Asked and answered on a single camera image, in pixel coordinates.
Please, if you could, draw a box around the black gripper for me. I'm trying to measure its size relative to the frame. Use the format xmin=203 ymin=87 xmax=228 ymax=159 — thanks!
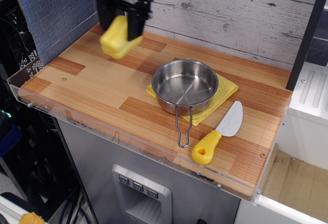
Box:
xmin=96 ymin=0 xmax=153 ymax=41

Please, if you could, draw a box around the yellow toy bell pepper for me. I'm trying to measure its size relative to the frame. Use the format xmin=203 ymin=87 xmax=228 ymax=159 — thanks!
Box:
xmin=99 ymin=15 xmax=143 ymax=59

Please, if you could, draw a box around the clear acrylic counter guard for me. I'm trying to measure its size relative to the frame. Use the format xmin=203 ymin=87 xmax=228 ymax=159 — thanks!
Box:
xmin=6 ymin=18 xmax=290 ymax=206

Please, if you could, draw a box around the blue fabric panel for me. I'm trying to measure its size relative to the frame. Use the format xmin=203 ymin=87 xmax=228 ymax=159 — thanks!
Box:
xmin=17 ymin=0 xmax=99 ymax=66

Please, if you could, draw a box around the yellow folded cloth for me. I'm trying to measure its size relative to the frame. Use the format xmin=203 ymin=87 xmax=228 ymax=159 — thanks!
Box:
xmin=146 ymin=73 xmax=238 ymax=126

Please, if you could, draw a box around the silver toy fridge cabinet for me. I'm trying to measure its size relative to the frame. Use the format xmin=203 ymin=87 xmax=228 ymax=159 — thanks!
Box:
xmin=59 ymin=121 xmax=240 ymax=223

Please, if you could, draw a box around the black equipment rack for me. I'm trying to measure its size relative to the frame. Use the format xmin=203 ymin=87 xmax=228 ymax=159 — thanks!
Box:
xmin=0 ymin=0 xmax=85 ymax=224

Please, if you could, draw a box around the grey water dispenser panel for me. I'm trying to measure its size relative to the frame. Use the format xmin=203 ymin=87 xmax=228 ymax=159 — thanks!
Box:
xmin=112 ymin=164 xmax=173 ymax=223

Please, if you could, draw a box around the yellow object bottom corner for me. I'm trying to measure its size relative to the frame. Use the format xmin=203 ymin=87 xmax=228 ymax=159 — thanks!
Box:
xmin=19 ymin=212 xmax=46 ymax=224

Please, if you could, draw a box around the white toy sink unit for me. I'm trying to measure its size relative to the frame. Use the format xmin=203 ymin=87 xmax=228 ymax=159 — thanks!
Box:
xmin=235 ymin=63 xmax=327 ymax=223

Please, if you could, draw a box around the small steel pot with handle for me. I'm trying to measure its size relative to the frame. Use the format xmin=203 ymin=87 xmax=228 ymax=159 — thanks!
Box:
xmin=151 ymin=59 xmax=219 ymax=148

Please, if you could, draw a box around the toy knife yellow handle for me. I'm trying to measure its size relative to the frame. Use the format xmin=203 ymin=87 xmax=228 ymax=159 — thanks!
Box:
xmin=191 ymin=101 xmax=243 ymax=165

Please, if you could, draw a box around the black vertical post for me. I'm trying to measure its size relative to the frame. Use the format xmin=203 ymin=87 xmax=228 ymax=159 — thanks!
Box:
xmin=286 ymin=0 xmax=326 ymax=91

